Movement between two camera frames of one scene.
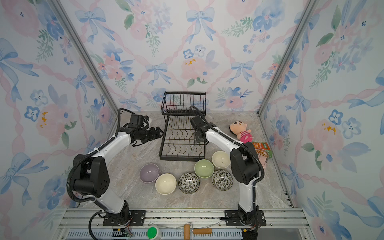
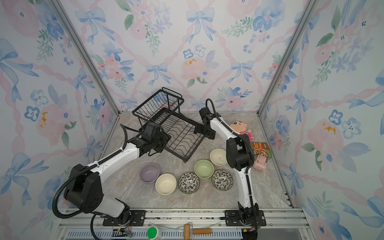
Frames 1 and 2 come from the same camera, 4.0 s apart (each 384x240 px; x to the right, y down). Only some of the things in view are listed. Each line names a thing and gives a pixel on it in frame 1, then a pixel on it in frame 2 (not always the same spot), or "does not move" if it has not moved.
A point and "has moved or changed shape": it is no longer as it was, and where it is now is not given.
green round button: x=154 y=233 does not move
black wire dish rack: x=178 y=142 has moved or changed shape
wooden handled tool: x=195 y=231 does not move
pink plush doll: x=239 y=128 does not move
